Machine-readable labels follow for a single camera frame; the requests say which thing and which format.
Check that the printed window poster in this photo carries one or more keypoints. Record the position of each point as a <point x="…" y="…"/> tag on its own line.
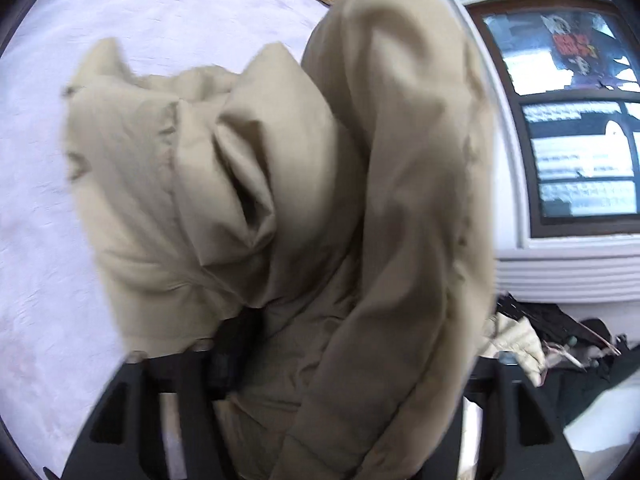
<point x="575" y="45"/>

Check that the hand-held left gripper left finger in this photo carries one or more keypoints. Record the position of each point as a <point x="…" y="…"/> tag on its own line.
<point x="150" y="410"/>

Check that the beige puffer jacket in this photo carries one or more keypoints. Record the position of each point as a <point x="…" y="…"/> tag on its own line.
<point x="350" y="185"/>

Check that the white ribbed window sill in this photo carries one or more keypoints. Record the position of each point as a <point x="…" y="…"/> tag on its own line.
<point x="565" y="280"/>

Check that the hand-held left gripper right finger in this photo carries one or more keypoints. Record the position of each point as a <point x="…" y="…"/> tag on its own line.
<point x="505" y="420"/>

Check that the white framed window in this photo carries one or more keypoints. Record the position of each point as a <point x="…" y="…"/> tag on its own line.
<point x="575" y="135"/>

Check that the black clothes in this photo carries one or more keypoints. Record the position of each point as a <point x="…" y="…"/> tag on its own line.
<point x="590" y="385"/>

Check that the white cloth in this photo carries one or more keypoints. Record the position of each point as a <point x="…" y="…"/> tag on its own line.
<point x="610" y="425"/>

